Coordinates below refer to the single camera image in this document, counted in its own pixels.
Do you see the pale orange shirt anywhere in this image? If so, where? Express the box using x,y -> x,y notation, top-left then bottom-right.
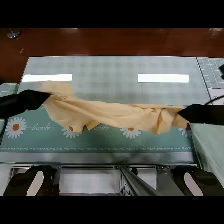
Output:
40,81 -> 192,136

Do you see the silver frame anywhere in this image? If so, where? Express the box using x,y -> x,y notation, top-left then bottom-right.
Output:
0,152 -> 201,197

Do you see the black cable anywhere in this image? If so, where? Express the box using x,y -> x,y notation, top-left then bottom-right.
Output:
203,94 -> 224,106

